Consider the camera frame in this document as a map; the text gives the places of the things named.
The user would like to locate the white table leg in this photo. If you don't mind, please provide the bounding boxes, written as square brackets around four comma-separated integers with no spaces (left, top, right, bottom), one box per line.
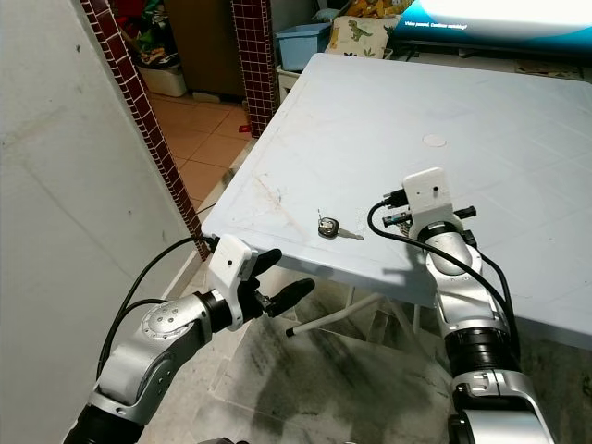
[286,305,358,339]

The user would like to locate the silver key with black fob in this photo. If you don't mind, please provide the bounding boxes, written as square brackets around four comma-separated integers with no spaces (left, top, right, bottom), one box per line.
[316,212,365,244]

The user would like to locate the white plastic table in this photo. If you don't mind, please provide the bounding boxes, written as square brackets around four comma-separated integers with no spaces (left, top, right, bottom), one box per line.
[201,52,592,350]

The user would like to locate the white plastic stool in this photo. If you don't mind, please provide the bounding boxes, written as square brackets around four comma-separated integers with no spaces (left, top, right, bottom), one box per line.
[275,66,311,105]

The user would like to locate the dark red tiled column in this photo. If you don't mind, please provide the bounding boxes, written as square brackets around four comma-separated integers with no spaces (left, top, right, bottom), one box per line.
[230,0,279,141]

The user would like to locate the dinosaur print cloth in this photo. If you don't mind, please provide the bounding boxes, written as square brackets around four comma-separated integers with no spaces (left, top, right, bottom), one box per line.
[332,13,400,59]

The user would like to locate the lit television screen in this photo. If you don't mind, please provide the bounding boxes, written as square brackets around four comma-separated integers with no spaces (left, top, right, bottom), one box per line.
[389,0,592,54]

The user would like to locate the blue plastic tub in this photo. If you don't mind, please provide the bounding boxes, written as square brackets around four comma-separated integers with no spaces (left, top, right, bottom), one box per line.
[275,22,335,74]

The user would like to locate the white plastic bin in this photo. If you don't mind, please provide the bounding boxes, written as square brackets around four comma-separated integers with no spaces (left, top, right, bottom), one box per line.
[138,63,190,100]

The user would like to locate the dark brown cabinet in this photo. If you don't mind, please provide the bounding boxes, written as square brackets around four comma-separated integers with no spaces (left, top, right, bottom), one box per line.
[166,0,242,99]

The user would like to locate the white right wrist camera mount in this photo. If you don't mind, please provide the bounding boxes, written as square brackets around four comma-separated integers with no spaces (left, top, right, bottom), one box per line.
[402,166,458,231]

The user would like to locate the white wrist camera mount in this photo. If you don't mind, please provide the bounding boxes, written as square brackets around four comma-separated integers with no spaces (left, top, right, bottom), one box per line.
[402,166,458,231]
[207,235,258,307]

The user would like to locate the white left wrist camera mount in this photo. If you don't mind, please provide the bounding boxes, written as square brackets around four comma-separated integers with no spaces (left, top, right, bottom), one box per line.
[207,235,258,307]

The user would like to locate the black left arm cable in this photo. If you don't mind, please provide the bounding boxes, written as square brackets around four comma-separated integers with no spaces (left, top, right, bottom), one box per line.
[106,235,216,380]

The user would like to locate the dark red tiled wall edge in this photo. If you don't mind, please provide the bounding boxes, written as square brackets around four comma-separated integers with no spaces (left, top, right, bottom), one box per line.
[80,0,211,263]

